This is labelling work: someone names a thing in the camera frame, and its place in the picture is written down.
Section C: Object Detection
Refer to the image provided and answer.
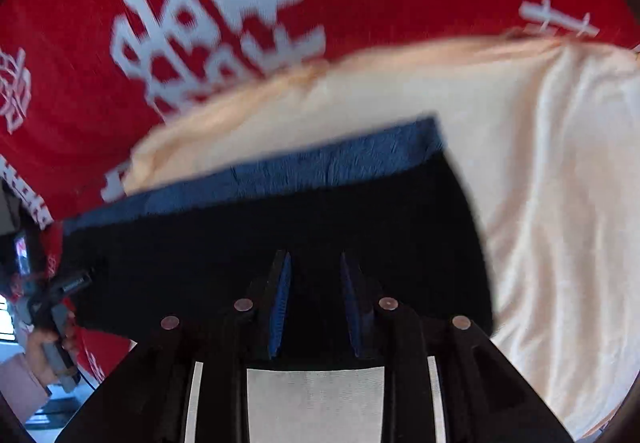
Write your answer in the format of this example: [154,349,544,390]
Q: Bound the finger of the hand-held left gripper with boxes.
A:
[30,270,96,326]

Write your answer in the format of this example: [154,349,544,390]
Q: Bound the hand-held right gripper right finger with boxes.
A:
[341,251,576,443]

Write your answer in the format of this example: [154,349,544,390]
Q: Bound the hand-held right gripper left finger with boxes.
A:
[57,250,293,443]

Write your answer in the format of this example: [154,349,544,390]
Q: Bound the black pants with blue waistband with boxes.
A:
[62,115,496,359]

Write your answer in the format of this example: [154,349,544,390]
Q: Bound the person's left forearm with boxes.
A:
[0,353,53,424]

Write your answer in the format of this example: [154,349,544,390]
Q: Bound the person's left hand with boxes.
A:
[25,320,78,381]

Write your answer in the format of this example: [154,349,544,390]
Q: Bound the cream cloth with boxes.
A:
[122,35,640,439]

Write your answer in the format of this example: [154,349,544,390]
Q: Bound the window with dark frame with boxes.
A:
[0,295,20,341]

